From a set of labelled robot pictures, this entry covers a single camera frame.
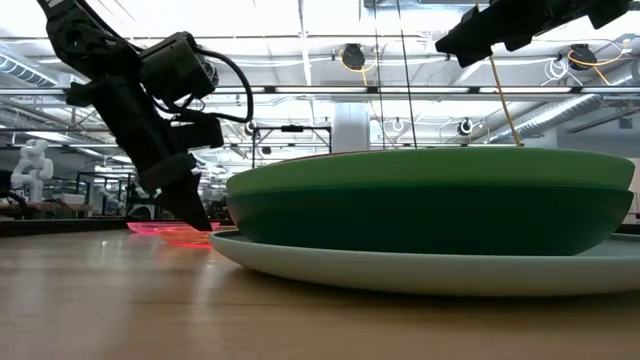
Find thin black hanging cable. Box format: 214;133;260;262
396;0;420;150
372;0;387;151

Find light green plastic plate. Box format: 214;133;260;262
224;147;636;197

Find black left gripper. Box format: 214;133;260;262
67;74;225;232

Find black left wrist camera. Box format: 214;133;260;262
139;31;219;101

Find large pale mint plate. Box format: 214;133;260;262
208;229;640;297

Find silver ventilation duct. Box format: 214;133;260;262
487;74;640;146

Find white building pillar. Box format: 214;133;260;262
332;102;372;154

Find black metal frame stand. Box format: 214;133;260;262
251;124;333;170

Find pink translucent plastic plate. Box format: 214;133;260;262
126;221;221;236

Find black left camera cable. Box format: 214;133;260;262
149;47;255;124

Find wooden workbench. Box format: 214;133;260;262
0;201;94;220

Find dark green plastic plate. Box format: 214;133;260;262
224;185;634;257

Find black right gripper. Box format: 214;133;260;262
434;0;634;69

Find thick yellow hanging cable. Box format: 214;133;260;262
488;53;525;148

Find grey slotted ceiling duct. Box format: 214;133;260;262
0;52;89;105

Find black workstation frame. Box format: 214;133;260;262
74;172;165;220

